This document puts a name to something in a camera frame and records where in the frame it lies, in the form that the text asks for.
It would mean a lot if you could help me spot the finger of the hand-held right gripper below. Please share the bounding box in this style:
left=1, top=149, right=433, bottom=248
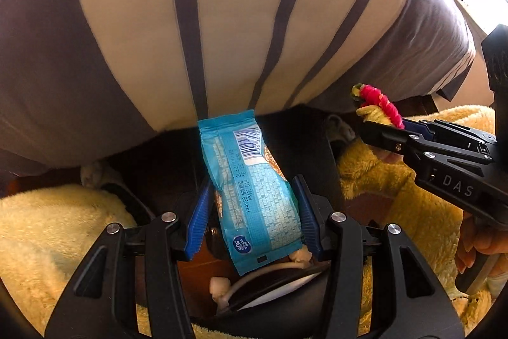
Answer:
left=403, top=119, right=498, bottom=144
left=359, top=120, right=422, bottom=165

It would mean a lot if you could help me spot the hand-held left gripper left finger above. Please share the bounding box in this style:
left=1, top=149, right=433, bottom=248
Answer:
left=43, top=179, right=214, bottom=339

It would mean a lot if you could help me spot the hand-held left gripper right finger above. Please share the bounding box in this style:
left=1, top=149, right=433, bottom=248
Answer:
left=294, top=174, right=465, bottom=339

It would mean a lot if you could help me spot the small cloth doll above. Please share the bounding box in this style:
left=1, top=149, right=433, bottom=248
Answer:
left=349, top=82, right=406, bottom=165

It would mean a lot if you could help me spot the blue tissue pack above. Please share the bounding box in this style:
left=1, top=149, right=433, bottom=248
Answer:
left=197, top=109, right=309, bottom=277

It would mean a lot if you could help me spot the person's right hand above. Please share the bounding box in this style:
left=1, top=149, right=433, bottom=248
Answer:
left=454, top=218, right=508, bottom=277

